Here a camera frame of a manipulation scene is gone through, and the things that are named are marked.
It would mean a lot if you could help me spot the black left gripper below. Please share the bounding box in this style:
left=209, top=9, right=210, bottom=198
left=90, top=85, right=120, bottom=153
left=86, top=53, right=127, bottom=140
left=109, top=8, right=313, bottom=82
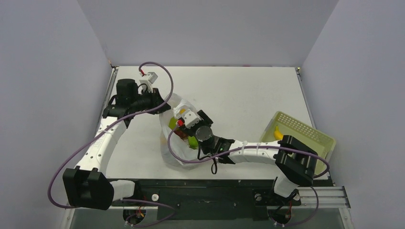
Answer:
left=130, top=87, right=171, bottom=115

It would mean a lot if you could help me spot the white plastic bag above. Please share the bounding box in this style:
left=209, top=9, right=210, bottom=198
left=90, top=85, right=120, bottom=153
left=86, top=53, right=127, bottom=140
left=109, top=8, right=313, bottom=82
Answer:
left=159, top=93, right=199, bottom=170

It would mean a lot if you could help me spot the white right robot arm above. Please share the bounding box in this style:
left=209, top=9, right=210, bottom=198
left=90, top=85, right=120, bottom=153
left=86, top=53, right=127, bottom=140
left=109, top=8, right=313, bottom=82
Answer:
left=178, top=109, right=318, bottom=204

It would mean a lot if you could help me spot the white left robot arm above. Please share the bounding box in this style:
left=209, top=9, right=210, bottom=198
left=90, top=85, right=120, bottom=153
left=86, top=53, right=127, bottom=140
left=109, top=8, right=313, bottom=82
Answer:
left=63, top=79, right=171, bottom=210

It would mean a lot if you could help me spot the green halved fake fruit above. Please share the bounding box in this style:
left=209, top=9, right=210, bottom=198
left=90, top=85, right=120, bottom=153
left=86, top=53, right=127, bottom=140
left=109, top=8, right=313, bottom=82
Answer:
left=188, top=136, right=199, bottom=150

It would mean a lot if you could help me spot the red fake fruit in bag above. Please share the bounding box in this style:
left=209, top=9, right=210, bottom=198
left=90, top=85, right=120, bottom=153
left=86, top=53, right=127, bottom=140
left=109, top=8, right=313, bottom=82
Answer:
left=174, top=128, right=189, bottom=140

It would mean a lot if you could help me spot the yellow fake banana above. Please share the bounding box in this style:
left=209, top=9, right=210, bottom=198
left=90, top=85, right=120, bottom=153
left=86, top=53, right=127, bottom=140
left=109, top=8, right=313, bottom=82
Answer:
left=273, top=125, right=284, bottom=140

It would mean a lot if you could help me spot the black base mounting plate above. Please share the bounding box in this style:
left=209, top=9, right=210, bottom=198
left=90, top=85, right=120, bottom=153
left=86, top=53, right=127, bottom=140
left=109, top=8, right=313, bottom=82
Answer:
left=112, top=179, right=301, bottom=220

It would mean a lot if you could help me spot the yellow-green perforated plastic basket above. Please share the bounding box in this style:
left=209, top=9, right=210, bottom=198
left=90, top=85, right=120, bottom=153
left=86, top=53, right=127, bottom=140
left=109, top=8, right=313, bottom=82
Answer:
left=260, top=111, right=336, bottom=161

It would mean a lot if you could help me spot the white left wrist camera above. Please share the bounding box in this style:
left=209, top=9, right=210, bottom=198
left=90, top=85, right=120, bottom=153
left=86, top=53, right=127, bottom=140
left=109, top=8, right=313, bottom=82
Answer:
left=139, top=72, right=158, bottom=93

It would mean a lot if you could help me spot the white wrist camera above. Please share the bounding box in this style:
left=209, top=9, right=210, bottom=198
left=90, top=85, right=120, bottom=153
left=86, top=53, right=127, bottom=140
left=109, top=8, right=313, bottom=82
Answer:
left=139, top=72, right=158, bottom=93
left=181, top=109, right=202, bottom=128

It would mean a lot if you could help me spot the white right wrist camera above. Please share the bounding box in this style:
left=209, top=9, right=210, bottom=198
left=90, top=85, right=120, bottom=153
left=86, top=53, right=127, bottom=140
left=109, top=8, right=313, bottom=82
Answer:
left=181, top=109, right=202, bottom=128

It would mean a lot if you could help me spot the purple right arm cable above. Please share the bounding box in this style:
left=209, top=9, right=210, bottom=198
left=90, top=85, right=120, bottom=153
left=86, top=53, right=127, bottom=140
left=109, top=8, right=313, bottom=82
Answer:
left=167, top=125, right=330, bottom=179

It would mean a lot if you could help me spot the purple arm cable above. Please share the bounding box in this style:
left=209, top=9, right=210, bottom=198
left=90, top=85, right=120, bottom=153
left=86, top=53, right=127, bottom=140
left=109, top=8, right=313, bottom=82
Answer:
left=47, top=62, right=178, bottom=228
left=167, top=125, right=330, bottom=179

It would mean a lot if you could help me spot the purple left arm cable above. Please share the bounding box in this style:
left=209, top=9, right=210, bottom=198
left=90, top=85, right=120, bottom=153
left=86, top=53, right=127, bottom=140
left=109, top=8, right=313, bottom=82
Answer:
left=47, top=62, right=178, bottom=228

